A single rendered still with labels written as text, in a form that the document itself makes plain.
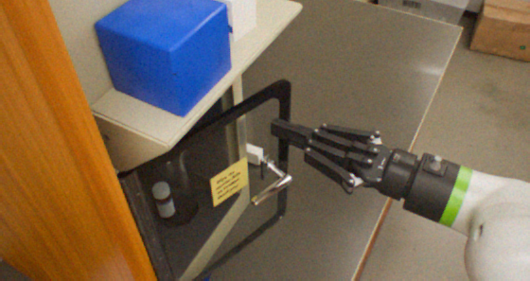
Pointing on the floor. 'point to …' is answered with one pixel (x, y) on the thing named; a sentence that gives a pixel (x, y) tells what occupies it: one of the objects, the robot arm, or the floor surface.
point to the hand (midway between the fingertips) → (291, 132)
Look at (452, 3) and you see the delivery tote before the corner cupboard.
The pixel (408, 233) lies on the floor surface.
